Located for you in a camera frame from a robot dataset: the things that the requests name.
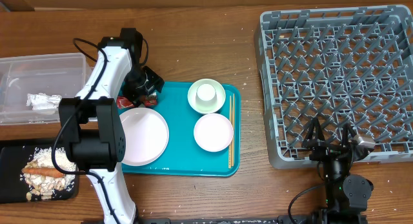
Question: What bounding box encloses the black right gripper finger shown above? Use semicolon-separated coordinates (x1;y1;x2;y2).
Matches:
341;123;356;145
304;117;325;141

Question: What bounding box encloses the red snack wrapper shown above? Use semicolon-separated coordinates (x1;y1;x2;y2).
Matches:
116;92;157;109

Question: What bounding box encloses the large white plate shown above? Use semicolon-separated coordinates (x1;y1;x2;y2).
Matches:
120;108;169;166

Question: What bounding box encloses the white tissue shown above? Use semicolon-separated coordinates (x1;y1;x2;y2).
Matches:
26;93;62;110

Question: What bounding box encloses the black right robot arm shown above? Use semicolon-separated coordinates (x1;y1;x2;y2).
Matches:
303;117;376;223

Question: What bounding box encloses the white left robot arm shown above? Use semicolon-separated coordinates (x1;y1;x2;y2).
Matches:
55;28;165;223

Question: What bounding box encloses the grey dishwasher rack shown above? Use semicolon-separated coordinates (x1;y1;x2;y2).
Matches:
255;5;412;169

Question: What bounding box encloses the black waste tray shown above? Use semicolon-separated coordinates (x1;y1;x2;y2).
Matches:
1;138;79;204

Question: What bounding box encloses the white cup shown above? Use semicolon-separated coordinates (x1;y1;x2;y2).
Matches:
196;84;216;104

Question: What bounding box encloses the white saucer bowl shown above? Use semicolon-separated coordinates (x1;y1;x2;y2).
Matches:
187;79;226;114

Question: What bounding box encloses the wooden chopstick right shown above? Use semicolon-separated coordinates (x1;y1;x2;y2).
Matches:
231;94;235;167

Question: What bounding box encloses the wooden chopstick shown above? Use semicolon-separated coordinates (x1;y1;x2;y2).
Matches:
228;96;233;169
231;94;235;167

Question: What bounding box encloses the teal plastic tray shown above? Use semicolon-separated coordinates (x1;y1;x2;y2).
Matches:
123;81;241;177

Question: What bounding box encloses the wooden chopstick left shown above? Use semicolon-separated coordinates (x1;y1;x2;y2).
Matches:
228;96;233;169

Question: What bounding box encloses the small white plate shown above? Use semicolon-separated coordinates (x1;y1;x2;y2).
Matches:
194;113;234;152

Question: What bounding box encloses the clear plastic storage bin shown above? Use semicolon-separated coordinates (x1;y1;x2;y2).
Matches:
1;53;92;125

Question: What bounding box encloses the food scraps pile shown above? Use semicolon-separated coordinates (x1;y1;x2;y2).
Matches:
20;147;77;201

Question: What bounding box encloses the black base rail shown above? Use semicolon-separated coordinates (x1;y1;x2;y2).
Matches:
136;215;294;224

